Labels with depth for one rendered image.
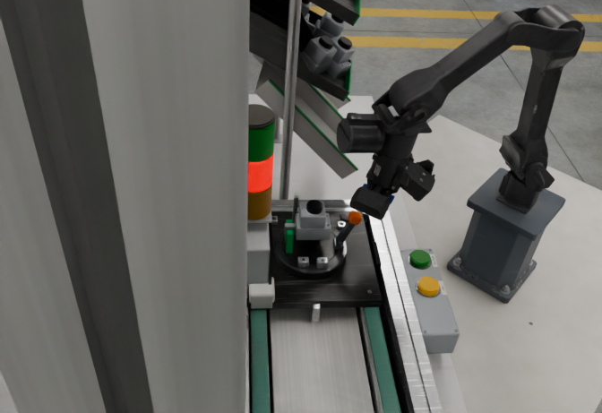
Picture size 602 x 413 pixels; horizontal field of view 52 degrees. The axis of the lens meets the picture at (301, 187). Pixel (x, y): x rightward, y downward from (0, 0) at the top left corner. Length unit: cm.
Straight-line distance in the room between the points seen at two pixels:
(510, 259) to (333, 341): 40
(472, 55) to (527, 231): 39
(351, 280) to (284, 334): 16
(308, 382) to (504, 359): 39
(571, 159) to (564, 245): 192
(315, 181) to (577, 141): 227
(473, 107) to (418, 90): 265
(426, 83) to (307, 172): 64
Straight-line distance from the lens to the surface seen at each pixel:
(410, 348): 111
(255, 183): 80
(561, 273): 148
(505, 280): 135
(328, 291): 114
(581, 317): 141
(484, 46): 100
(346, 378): 110
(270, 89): 124
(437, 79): 99
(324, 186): 152
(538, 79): 110
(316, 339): 114
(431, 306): 117
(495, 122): 355
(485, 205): 125
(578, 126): 373
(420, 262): 122
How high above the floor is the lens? 184
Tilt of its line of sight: 40 degrees down
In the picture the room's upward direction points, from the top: 5 degrees clockwise
